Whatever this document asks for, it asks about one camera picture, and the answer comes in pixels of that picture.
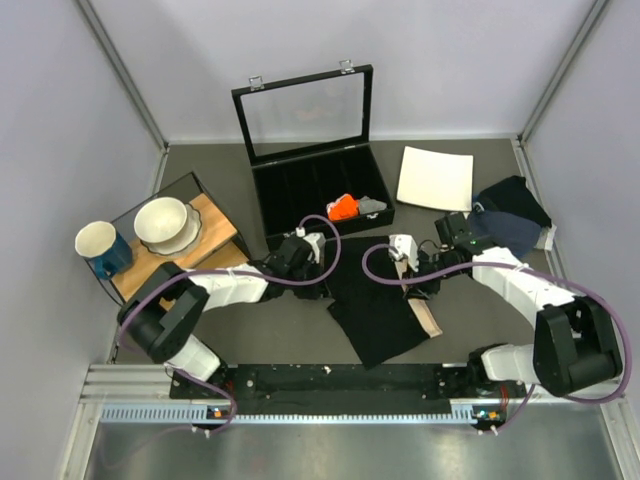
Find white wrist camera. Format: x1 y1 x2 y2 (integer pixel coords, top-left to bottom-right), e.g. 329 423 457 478
295 227 326 264
388 234 419 272

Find white scalloped saucer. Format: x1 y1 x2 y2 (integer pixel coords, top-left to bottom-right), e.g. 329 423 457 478
140 204 202 259

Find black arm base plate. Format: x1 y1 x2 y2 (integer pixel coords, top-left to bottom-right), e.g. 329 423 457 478
169 363 481 415

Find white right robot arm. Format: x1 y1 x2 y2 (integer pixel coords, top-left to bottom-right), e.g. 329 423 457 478
390 213 623 397

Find black underwear in pile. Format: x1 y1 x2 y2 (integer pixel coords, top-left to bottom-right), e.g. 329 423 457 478
474 175 552 228

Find orange rolled underwear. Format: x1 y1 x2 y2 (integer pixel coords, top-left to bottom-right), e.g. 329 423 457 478
326 193 359 222

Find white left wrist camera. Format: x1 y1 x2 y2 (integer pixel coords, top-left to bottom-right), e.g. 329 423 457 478
295 227 326 264

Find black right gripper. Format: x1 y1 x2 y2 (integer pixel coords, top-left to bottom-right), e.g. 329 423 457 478
402 248 462 301

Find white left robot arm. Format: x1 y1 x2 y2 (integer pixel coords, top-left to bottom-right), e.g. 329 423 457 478
117 228 326 397

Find grey rolled underwear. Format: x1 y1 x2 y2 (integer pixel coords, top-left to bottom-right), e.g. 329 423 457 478
357 196 387 215

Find white square plate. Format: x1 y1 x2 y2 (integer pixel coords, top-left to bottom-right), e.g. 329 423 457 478
396 146 474 212

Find white ceramic bowl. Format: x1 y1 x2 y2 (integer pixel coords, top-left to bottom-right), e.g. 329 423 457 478
134 197 188 243

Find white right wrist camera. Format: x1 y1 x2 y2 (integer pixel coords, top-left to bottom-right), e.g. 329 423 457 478
388 234 419 272

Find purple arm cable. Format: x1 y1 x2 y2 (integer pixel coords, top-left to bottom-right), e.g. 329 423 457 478
361 243 632 434
117 214 344 435

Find grey slotted cable duct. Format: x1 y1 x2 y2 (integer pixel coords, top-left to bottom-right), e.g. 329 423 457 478
98 399 500 425

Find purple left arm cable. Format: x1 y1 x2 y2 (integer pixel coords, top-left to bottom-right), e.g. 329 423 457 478
117 214 344 435

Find white cloth in pile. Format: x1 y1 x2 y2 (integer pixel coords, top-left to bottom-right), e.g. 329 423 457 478
535 224 557 251

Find black underwear beige waistband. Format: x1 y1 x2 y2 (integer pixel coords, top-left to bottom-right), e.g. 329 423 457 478
326 236 431 370

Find wooden black-framed shelf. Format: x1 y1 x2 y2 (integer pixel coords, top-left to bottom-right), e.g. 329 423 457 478
89 171 252 305

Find black glass-lid storage box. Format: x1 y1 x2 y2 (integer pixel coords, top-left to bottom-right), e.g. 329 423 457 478
231 60 395 249

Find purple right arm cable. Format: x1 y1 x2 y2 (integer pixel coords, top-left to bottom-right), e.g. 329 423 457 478
361 243 632 434

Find navy blue underwear in pile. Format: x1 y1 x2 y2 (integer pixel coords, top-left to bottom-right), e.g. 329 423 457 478
467 202 542 259

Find blue mug white inside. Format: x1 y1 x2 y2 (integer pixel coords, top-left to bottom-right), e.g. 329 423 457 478
74 221 134 280

